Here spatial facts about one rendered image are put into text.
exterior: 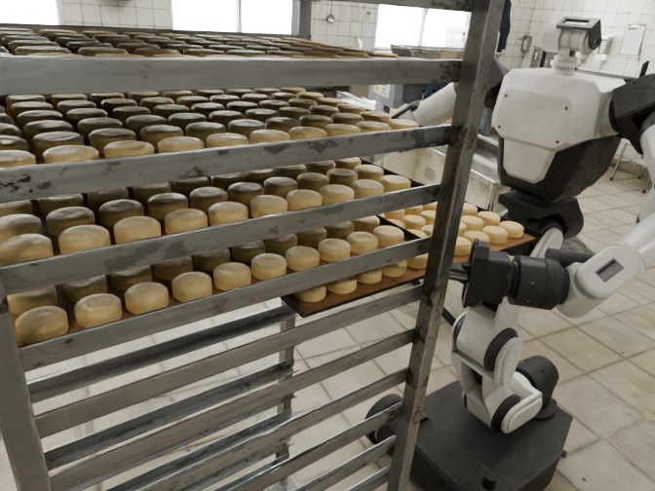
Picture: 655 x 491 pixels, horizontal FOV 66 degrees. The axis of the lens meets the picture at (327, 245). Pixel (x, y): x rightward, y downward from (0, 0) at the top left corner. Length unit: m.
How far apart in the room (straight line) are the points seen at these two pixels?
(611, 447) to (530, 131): 1.45
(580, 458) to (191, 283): 1.87
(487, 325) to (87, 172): 1.22
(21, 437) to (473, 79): 0.68
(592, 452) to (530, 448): 0.41
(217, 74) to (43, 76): 0.16
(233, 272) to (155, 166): 0.21
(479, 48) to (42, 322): 0.63
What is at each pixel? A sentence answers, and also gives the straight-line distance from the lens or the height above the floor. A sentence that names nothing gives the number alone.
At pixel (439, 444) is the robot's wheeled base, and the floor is 0.19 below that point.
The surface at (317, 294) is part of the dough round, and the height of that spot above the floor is 1.09.
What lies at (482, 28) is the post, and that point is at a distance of 0.74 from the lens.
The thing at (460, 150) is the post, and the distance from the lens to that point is 0.76.
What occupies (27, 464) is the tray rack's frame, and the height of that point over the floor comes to 1.04.
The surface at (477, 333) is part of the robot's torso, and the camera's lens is 1.55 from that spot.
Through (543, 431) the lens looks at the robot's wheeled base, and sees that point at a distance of 2.06.
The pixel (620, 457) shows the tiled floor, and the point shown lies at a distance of 2.37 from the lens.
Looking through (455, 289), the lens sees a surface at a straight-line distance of 2.63.
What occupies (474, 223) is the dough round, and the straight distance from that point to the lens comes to 1.09.
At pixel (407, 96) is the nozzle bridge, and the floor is 1.07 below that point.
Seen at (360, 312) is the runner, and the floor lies 1.05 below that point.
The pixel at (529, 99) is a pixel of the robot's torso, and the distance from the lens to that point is 1.34.
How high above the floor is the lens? 1.48
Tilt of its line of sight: 25 degrees down
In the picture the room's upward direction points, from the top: 5 degrees clockwise
